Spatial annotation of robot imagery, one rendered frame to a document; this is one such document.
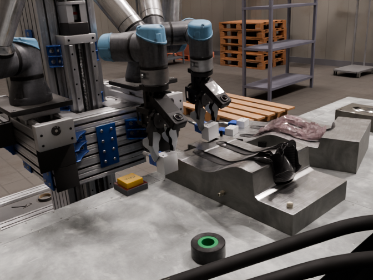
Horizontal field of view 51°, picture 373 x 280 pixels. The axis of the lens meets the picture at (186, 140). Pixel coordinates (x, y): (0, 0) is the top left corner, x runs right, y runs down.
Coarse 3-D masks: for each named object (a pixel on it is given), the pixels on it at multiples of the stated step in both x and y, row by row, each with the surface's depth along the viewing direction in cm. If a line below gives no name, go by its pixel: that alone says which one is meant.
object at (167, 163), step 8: (144, 152) 118; (160, 152) 114; (168, 152) 110; (176, 152) 110; (152, 160) 112; (160, 160) 108; (168, 160) 108; (176, 160) 110; (160, 168) 109; (168, 168) 109; (176, 168) 111
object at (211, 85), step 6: (210, 78) 129; (204, 84) 126; (210, 84) 127; (216, 84) 128; (204, 90) 127; (210, 90) 126; (216, 90) 126; (222, 90) 127; (210, 96) 126; (216, 96) 125; (222, 96) 125; (228, 96) 127; (216, 102) 125; (222, 102) 124; (228, 102) 125; (222, 108) 126
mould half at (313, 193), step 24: (192, 144) 135; (216, 144) 134; (240, 144) 134; (192, 168) 119; (216, 168) 115; (240, 168) 103; (264, 168) 104; (216, 192) 113; (240, 192) 106; (264, 192) 104; (288, 192) 105; (312, 192) 104; (336, 192) 107; (264, 216) 101; (288, 216) 95; (312, 216) 101
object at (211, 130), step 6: (210, 120) 138; (204, 126) 135; (210, 126) 134; (216, 126) 136; (198, 132) 139; (204, 132) 136; (210, 132) 135; (216, 132) 137; (204, 138) 137; (210, 138) 136
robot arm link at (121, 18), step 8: (96, 0) 115; (104, 0) 114; (112, 0) 113; (120, 0) 114; (104, 8) 115; (112, 8) 114; (120, 8) 113; (128, 8) 114; (112, 16) 114; (120, 16) 113; (128, 16) 113; (136, 16) 115; (120, 24) 114; (128, 24) 113; (136, 24) 113; (144, 24) 115; (120, 32) 116
